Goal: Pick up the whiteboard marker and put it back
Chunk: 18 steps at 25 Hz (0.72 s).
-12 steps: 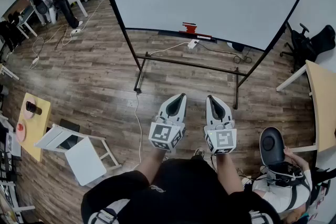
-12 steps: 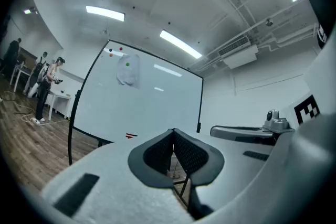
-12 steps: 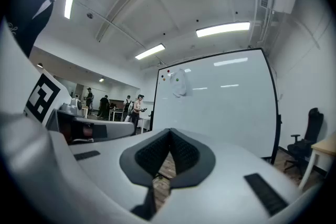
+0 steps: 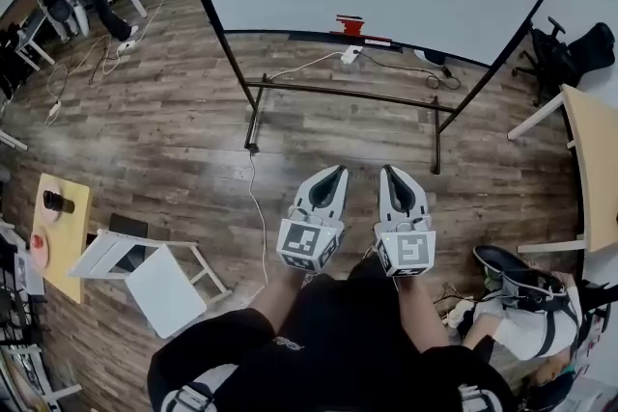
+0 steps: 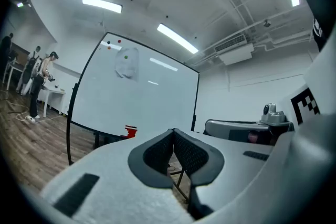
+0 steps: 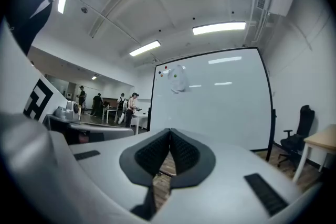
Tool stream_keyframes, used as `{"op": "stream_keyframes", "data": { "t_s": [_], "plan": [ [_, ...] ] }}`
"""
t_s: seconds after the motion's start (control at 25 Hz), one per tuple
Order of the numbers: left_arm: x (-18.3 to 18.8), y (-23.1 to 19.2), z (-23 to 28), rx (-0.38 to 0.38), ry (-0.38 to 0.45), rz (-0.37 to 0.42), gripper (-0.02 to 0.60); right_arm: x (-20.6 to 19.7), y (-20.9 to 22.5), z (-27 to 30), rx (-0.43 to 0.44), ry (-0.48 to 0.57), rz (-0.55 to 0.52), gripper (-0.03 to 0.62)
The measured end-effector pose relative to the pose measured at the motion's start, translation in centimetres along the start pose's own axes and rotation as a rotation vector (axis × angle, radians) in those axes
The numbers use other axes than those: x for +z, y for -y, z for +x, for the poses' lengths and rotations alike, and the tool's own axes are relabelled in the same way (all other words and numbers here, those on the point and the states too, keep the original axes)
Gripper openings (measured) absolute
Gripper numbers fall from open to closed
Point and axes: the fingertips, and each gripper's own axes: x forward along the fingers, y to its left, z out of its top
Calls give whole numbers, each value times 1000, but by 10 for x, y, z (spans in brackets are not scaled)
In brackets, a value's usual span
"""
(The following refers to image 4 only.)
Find long white cable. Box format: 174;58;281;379
246;151;270;301

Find black office chair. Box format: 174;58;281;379
511;15;617;108

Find person's black clothing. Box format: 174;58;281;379
146;254;514;412

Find overturned white stool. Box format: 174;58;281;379
67;228;234;340

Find office chair with backpack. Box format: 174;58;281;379
24;0;92;41

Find wooden desk with white legs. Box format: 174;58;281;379
506;83;618;256

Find person's left forearm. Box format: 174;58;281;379
249;271;316;340

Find small wooden table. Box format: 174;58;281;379
29;172;93;306

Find person's right forearm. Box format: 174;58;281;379
392;276;451;354

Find pink plate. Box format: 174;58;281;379
29;230;53;270

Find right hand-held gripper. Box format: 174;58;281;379
374;165;437;279

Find red whiteboard eraser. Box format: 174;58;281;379
329;14;367;37

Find black floor mat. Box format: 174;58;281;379
107;212;150;274

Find black cable with adapter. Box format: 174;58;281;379
358;52;464;92

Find black cylinder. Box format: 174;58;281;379
42;189;76;215

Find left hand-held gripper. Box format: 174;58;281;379
275;165;351;276

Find grey desk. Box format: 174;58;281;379
13;8;58;72

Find cluttered metal rack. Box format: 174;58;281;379
0;220;84;412

